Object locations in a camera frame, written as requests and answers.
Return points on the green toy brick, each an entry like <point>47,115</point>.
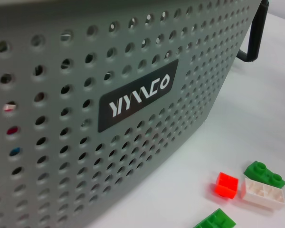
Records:
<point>263,174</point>
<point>216,219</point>

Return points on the blue toy brick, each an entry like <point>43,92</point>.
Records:
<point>15,151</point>

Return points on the small red toy brick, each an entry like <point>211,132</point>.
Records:
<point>226,185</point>

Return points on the dark red toy brick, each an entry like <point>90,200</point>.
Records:
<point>12,130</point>

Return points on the grey perforated storage bin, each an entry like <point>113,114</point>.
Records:
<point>109,95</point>

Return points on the white toy brick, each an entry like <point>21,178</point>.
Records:
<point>263,193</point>
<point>9,107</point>

